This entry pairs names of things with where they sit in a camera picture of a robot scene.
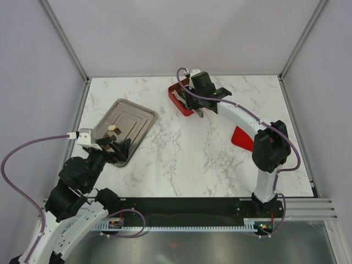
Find red chocolate box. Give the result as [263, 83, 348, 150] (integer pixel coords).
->
[168, 82, 194, 117]

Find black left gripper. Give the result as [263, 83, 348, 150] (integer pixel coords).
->
[85, 136, 131, 191]

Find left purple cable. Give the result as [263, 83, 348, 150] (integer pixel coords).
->
[0, 134, 69, 262]

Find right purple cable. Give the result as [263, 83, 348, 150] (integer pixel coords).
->
[175, 67, 301, 239]

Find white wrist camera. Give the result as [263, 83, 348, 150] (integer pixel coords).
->
[184, 69, 201, 80]
[67, 128, 102, 150]

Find purple cable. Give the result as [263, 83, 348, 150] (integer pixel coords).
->
[0, 134, 69, 262]
[175, 67, 301, 239]

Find red box lid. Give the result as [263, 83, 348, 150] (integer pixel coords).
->
[231, 126, 254, 152]

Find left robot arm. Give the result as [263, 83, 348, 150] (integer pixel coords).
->
[1, 133, 131, 263]

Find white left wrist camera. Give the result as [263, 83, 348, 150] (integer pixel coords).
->
[67, 128, 102, 150]

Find stainless steel tongs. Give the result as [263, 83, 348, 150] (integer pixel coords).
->
[172, 90, 204, 118]

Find aluminium frame rail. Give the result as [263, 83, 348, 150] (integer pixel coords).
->
[285, 197, 337, 221]

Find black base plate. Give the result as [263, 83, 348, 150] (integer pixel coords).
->
[118, 197, 283, 227]

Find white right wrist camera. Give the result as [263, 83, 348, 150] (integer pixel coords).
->
[184, 69, 201, 80]

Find stainless steel tray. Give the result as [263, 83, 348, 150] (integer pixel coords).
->
[94, 99, 158, 167]

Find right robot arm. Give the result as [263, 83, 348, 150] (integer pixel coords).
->
[184, 69, 291, 217]

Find white cable duct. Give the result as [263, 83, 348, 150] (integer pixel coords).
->
[46, 217, 276, 234]

